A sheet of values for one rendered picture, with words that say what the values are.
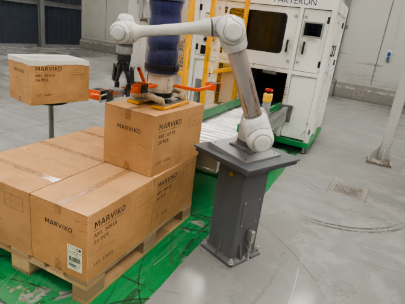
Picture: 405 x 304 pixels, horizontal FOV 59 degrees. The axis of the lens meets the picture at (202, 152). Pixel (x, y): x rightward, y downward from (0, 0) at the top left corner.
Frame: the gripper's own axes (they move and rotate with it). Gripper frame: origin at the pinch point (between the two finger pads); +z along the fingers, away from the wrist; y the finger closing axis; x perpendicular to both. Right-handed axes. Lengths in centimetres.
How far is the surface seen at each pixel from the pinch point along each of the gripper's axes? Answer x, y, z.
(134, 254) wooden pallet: -1, -16, 105
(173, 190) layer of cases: -38, -19, 72
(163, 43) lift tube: -32.4, -4.6, -27.3
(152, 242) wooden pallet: -14, -20, 102
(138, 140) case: -10.1, -6.1, 31.1
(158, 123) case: -13.8, -17.7, 18.2
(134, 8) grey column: -146, 104, -49
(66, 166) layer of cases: 11, 32, 53
